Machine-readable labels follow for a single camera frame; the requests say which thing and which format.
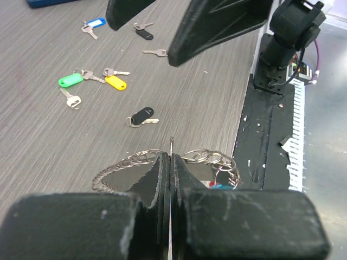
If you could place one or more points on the blue key tag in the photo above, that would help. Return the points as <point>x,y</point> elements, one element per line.
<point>96,22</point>

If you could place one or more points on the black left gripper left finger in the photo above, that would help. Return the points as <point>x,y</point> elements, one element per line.
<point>124,225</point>

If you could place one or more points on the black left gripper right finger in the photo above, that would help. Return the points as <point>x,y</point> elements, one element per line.
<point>242,224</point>

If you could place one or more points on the slotted cable duct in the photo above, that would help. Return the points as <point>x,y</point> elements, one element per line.
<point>294,146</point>

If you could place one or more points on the silver key by blue tag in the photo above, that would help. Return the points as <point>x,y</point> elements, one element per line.
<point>89,30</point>

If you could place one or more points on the black key tag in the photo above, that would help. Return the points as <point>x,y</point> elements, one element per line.
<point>141,116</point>
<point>144,34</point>

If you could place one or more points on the loose silver key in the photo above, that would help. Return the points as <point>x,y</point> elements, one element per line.
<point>158,52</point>

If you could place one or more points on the green key tag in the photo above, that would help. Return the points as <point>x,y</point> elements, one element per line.
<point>70,80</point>

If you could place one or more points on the dark blue tray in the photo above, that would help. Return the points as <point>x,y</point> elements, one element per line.
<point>46,3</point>

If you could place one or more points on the yellow key tag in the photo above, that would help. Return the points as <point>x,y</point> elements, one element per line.
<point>116,82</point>

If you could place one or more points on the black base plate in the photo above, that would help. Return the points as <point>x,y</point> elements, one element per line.
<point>266,123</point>

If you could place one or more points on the silver key by yellow tag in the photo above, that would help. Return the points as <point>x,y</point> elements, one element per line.
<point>110,72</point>

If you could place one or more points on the silver key with ring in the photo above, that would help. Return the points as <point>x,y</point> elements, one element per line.
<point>73,101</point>

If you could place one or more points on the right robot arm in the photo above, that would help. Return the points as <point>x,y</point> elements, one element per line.
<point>295,25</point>

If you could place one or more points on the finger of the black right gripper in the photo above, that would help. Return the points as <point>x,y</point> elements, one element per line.
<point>119,12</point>
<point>211,22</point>

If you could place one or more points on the metal crescent keyring holder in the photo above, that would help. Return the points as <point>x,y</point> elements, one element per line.
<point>207,169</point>

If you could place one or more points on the silver key by green tag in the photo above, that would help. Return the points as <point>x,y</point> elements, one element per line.
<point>89,75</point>

